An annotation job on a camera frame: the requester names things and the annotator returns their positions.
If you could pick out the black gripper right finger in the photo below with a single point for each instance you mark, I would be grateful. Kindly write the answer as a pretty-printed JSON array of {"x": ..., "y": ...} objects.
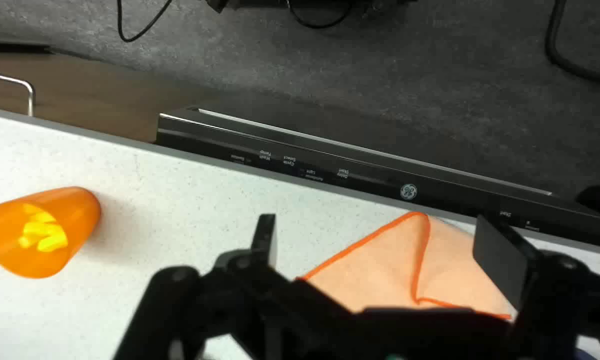
[{"x": 553, "y": 306}]

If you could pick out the orange translucent plastic cup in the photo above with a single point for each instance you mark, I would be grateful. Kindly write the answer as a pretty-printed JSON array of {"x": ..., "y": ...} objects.
[{"x": 72, "y": 213}]

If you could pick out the wooden base cabinet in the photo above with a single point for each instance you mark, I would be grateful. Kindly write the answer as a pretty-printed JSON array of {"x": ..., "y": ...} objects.
[{"x": 100, "y": 100}]

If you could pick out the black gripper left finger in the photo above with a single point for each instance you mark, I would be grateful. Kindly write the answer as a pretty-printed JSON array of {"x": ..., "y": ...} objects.
[{"x": 200, "y": 313}]

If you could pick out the orange cloth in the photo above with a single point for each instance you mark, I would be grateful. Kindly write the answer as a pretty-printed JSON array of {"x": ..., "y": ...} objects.
[{"x": 392, "y": 266}]

